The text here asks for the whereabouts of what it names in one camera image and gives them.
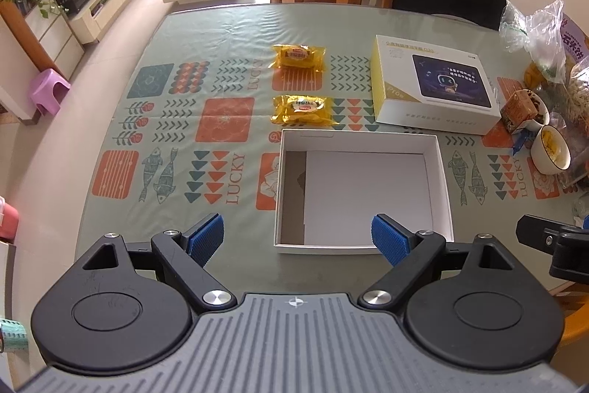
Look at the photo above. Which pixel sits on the white tablet box lid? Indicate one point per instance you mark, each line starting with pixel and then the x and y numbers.
pixel 430 87

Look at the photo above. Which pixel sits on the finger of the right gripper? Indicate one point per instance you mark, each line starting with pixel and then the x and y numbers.
pixel 566 244

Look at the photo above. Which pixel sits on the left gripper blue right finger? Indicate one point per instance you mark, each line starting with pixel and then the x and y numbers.
pixel 392 239

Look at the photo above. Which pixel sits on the clear plastic bag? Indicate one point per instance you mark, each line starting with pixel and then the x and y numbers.
pixel 558 59

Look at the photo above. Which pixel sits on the open white cardboard box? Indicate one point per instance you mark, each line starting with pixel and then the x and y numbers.
pixel 329 185

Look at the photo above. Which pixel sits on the brown drink carton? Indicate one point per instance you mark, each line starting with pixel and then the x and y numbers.
pixel 518 110

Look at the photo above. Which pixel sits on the blue plastic clip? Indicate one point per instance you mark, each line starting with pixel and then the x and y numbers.
pixel 520 139

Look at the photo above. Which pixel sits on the purple plastic stool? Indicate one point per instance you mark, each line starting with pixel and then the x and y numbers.
pixel 47 91

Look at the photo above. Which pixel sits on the yellow bread packet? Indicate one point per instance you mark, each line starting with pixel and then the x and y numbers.
pixel 302 109
pixel 299 57

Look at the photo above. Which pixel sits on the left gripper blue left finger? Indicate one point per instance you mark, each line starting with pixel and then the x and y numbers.
pixel 204 238

